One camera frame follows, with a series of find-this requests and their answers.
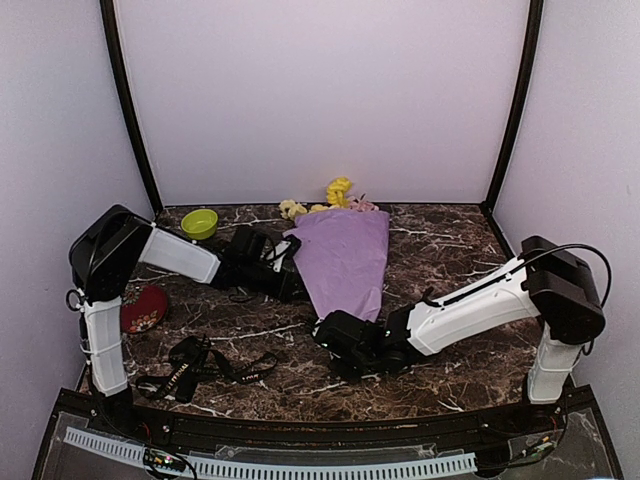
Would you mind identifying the right black frame post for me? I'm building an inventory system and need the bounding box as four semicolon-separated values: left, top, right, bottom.
480;0;544;223

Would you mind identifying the black printed ribbon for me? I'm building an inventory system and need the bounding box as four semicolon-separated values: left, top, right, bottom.
135;336;278;404

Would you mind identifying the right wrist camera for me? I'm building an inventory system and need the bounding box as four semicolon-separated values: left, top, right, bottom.
312;310;379;355

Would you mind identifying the pink wrapping paper sheet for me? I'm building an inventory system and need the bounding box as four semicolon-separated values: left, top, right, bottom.
287;209;390;322

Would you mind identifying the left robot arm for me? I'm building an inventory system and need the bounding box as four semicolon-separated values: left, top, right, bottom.
69;204;309;397

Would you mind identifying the yellow rose stem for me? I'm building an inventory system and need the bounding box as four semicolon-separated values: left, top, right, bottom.
326;177;352;208

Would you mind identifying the green plastic bowl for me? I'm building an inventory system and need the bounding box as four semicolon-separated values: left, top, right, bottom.
180;208;218;241

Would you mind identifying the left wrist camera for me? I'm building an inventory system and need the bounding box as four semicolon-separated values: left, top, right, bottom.
225;225;270;264

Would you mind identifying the yellow daisy bunch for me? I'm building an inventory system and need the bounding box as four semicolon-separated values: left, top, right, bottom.
279;199;328;221

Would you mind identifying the red floral dish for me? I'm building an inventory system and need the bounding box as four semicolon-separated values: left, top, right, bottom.
120;285;169;334

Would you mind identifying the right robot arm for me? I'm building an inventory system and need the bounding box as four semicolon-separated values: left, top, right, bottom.
313;236;610;434

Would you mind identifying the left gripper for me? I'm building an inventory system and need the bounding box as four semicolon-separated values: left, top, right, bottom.
240;260;310;302

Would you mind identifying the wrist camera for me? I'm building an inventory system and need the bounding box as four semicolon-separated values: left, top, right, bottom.
312;310;379;355
225;225;270;264

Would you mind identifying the black frame post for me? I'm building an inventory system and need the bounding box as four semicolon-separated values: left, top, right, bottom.
99;0;164;215
480;0;544;223

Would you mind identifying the white slotted cable duct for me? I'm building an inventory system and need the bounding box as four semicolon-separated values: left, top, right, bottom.
63;427;478;479

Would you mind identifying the black front rail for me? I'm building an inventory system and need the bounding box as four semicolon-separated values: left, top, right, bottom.
54;387;596;454

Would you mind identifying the left black frame post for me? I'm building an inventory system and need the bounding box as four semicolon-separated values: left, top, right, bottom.
99;0;164;215

